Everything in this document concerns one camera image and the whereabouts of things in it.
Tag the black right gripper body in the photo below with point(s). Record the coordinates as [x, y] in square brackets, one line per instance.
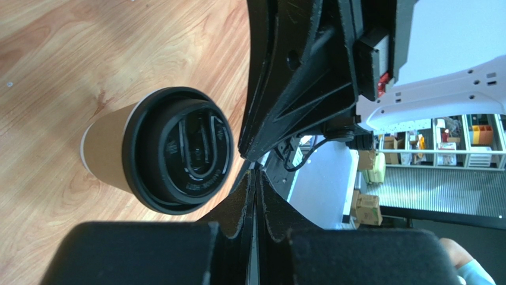
[382, 32]

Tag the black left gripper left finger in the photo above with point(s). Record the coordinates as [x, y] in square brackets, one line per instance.
[212, 250]

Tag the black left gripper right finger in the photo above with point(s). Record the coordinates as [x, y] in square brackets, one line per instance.
[294, 250]

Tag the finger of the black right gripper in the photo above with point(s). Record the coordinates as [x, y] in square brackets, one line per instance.
[301, 70]

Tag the brown paper coffee cup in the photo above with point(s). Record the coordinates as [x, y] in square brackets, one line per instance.
[101, 148]

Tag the black plastic cup lid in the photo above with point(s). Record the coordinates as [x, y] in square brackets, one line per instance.
[177, 150]

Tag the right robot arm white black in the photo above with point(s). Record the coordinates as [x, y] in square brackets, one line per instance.
[480, 89]

